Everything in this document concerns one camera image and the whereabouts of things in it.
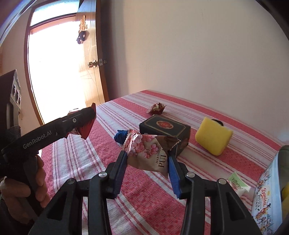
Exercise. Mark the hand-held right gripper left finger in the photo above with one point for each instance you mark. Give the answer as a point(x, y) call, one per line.
point(120, 176)

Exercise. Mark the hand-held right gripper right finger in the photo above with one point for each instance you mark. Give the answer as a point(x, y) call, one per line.
point(175, 178)

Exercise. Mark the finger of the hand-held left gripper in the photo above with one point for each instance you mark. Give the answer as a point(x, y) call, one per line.
point(76, 118)

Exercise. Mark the red snack packet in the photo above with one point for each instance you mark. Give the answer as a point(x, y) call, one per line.
point(87, 132)

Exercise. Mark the pink marshmallow packet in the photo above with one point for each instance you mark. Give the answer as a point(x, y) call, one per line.
point(146, 153)

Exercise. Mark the green white packet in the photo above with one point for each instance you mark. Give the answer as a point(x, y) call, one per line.
point(236, 182)

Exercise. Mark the round metal cookie tin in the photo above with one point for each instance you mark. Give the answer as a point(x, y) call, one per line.
point(266, 198)

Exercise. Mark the person's left hand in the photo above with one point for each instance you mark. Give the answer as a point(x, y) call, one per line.
point(18, 192)

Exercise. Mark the red striped tablecloth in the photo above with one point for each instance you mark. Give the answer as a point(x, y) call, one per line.
point(140, 203)

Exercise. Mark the dark box with red label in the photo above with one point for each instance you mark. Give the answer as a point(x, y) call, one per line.
point(164, 133)

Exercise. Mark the metal door knob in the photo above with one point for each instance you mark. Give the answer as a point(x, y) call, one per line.
point(92, 64)

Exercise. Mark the red foil wrapped candy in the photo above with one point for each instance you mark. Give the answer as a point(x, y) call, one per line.
point(157, 108)

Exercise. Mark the wooden door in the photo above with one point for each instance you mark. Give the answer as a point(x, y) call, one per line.
point(92, 45)

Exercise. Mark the dark door ornament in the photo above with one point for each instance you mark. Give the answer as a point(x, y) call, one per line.
point(81, 37)

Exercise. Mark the gold door ornament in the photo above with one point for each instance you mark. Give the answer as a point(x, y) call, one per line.
point(82, 22)

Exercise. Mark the transom window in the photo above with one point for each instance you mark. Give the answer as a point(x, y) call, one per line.
point(54, 15)

